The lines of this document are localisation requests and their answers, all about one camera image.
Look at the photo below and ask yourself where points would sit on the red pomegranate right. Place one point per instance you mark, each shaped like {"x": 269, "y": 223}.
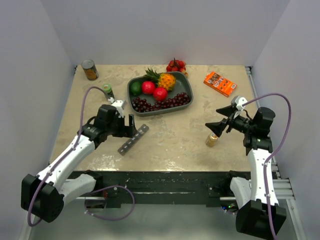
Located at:
{"x": 160, "y": 94}

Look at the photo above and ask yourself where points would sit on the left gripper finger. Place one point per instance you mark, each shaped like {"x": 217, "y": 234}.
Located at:
{"x": 131, "y": 128}
{"x": 122, "y": 126}

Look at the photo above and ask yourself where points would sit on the black base frame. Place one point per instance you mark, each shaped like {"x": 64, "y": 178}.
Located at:
{"x": 165, "y": 187}

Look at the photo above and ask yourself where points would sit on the red pomegranate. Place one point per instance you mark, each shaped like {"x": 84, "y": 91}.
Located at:
{"x": 160, "y": 94}
{"x": 148, "y": 87}

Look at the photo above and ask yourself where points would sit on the orange snack box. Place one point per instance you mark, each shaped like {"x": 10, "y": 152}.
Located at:
{"x": 220, "y": 84}

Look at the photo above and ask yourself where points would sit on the aluminium rail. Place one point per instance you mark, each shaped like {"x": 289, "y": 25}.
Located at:
{"x": 283, "y": 190}

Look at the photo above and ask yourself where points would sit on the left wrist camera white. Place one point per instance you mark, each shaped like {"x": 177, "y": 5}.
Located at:
{"x": 119, "y": 105}

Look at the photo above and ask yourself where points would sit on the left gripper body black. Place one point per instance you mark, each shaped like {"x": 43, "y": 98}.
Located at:
{"x": 115, "y": 128}

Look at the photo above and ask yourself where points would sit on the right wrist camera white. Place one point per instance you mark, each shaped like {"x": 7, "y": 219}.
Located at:
{"x": 238, "y": 102}

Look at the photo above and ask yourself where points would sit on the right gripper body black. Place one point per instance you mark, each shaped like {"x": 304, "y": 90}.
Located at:
{"x": 239, "y": 123}

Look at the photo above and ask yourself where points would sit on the green capped small bottle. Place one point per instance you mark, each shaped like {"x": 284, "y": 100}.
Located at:
{"x": 108, "y": 91}

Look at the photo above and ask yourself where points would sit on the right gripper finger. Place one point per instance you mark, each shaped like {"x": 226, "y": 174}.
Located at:
{"x": 217, "y": 127}
{"x": 227, "y": 111}

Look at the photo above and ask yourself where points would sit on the tin can fruit label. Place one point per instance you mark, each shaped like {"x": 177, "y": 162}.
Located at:
{"x": 90, "y": 69}

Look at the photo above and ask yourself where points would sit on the green lime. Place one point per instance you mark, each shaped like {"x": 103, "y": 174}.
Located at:
{"x": 136, "y": 88}

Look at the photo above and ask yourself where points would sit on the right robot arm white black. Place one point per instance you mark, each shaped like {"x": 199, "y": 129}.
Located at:
{"x": 259, "y": 213}

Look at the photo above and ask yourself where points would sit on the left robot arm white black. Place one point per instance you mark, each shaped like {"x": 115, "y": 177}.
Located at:
{"x": 45, "y": 194}

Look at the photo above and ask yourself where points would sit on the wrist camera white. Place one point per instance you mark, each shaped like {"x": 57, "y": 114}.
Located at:
{"x": 119, "y": 105}
{"x": 238, "y": 102}

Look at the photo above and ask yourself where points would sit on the clear pill bottle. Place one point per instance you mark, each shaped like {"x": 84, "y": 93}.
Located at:
{"x": 211, "y": 140}

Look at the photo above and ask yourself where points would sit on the red pomegranate left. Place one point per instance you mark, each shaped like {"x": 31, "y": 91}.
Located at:
{"x": 148, "y": 87}

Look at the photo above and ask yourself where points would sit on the orange toy pineapple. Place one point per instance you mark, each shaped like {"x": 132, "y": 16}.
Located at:
{"x": 163, "y": 80}

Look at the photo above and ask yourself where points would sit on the dark red grape bunch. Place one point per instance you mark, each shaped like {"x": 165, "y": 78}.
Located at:
{"x": 141, "y": 105}

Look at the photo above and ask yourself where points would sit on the grey weekly pill organizer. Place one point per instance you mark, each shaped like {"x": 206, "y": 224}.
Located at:
{"x": 132, "y": 141}

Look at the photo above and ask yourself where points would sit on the grey fruit tray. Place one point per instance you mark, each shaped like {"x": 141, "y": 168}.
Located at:
{"x": 182, "y": 86}

